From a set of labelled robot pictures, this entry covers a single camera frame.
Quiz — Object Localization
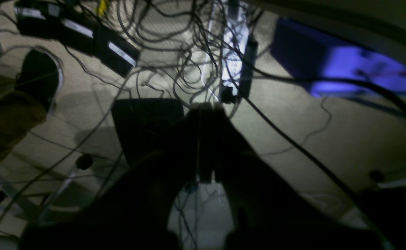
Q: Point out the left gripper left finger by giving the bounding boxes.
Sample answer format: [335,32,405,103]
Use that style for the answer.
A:
[19,103,198,250]

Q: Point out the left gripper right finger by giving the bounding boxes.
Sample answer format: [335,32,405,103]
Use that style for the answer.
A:
[201,104,383,250]

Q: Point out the white power strip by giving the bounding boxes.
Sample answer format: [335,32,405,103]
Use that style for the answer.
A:
[219,0,258,104]

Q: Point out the black power adapter bricks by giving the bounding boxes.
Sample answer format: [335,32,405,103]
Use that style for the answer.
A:
[14,0,140,77]

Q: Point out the thick black cable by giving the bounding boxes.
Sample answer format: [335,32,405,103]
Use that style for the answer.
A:
[189,7,406,223]

